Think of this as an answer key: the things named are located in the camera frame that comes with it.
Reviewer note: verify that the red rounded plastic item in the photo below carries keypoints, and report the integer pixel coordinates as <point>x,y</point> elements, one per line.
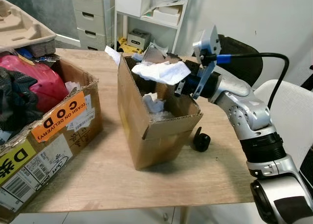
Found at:
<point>41,84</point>

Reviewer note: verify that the large labelled cardboard box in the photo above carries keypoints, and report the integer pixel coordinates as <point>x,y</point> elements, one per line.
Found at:
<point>49,150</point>

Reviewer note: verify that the small open cardboard box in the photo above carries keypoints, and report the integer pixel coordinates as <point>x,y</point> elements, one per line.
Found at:
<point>146,141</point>

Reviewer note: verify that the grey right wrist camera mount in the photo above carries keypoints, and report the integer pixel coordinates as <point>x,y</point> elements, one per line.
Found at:
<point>208,40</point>

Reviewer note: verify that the small white paper scrap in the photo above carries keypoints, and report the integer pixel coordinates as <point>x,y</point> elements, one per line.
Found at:
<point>112,54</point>

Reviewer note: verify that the orange COD sticker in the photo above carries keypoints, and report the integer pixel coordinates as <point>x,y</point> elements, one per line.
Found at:
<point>58,117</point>

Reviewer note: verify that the black padded chair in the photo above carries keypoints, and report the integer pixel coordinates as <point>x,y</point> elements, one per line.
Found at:
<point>244,67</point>

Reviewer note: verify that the white shelf unit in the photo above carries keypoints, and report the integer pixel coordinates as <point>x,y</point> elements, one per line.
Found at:
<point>183,18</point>

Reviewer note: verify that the crumpled white tissue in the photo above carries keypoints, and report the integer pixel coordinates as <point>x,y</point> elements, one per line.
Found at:
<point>154,103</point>

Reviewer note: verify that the yellow packet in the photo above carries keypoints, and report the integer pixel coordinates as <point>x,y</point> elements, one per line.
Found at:
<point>128,48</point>

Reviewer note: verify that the shallow white tray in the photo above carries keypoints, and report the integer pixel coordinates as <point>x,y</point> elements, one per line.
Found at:
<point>166,16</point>

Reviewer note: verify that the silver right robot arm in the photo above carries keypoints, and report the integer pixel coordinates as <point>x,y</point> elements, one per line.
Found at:
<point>254,119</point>

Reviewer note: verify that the beige moulded pulp tray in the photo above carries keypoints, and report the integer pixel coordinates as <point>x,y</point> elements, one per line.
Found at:
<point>19,31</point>

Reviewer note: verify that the white plastic chair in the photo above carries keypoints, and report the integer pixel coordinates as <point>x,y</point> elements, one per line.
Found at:
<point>288,111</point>

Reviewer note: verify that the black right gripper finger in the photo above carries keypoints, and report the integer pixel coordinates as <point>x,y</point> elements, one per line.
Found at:
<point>156,54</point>

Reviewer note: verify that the white paper napkin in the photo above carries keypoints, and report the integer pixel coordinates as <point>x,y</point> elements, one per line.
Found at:
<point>161,72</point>

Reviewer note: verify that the grey plastic drawer cabinet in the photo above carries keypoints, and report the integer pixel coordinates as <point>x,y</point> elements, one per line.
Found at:
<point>90,13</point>

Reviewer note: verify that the dark checked cloth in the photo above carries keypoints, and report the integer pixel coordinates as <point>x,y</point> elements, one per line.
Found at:
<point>14,101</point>

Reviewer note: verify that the small grey box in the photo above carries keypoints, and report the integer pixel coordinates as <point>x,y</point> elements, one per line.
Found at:
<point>138,39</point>

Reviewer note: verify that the small white tissue piece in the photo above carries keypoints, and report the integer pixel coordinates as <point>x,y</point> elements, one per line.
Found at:
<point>72,87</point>

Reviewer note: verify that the clear plastic wrap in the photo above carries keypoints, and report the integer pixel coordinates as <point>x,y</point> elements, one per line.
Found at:
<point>160,117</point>

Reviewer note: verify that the white storage bin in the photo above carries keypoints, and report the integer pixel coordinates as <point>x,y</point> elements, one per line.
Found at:
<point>129,4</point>

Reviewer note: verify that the dark grey sponge block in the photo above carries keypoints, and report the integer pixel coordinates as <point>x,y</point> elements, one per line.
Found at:
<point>44,48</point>

